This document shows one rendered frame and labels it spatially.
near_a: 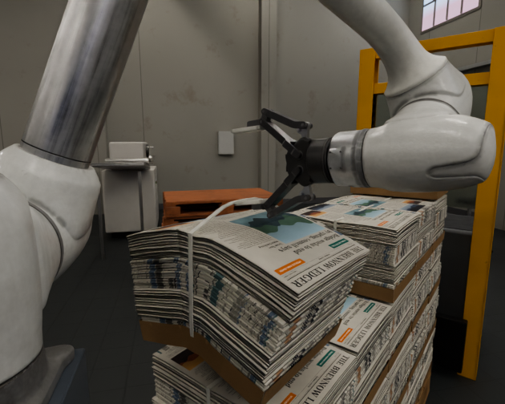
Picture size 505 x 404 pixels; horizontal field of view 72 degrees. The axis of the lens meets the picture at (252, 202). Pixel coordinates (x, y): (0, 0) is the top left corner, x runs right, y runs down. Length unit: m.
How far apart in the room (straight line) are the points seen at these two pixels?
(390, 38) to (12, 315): 0.60
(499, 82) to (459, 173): 1.66
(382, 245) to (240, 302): 0.62
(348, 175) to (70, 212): 0.42
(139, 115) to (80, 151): 6.52
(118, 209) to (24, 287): 4.64
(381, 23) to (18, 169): 0.55
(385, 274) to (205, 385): 0.61
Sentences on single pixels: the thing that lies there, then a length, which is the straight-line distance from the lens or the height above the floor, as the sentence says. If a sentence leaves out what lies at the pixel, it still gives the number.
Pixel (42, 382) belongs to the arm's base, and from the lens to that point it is 0.52.
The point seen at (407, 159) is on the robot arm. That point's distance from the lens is 0.50.
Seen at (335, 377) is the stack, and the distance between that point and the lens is 0.81.
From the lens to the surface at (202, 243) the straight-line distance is 0.60.
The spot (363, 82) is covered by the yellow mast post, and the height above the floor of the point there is 1.66.
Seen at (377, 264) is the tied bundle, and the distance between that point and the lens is 1.11.
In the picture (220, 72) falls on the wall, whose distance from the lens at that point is 7.26.
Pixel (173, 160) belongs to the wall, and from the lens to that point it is 7.07.
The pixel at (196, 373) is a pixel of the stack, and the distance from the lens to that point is 0.81.
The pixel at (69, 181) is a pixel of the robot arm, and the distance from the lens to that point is 0.57.
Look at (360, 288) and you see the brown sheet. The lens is 1.15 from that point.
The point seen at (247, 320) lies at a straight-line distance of 0.57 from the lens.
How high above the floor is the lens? 1.30
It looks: 10 degrees down
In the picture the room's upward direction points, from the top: straight up
